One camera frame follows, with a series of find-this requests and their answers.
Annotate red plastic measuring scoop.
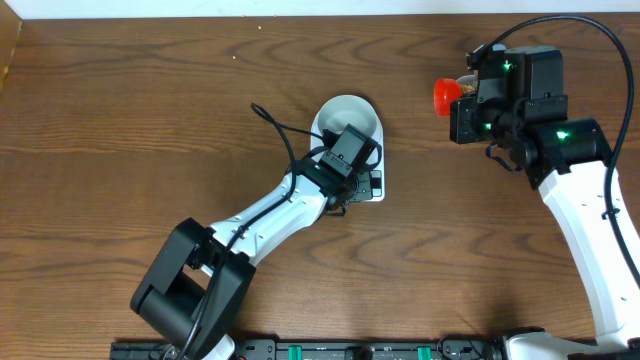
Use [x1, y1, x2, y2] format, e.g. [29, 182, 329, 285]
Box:
[433, 78, 462, 116]

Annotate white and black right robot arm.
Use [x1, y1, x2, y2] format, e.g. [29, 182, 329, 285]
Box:
[450, 45, 639, 359]

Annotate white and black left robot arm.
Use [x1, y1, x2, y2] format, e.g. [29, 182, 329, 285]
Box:
[130, 125, 383, 359]

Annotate white digital kitchen scale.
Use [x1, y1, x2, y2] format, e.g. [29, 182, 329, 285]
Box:
[310, 128, 385, 199]

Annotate white round bowl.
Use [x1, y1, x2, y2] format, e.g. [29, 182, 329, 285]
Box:
[311, 95, 383, 144]

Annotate clear plastic container of soybeans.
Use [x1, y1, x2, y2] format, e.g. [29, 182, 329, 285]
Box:
[455, 75, 478, 98]

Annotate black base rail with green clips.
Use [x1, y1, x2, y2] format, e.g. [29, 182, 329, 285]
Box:
[109, 334, 506, 360]

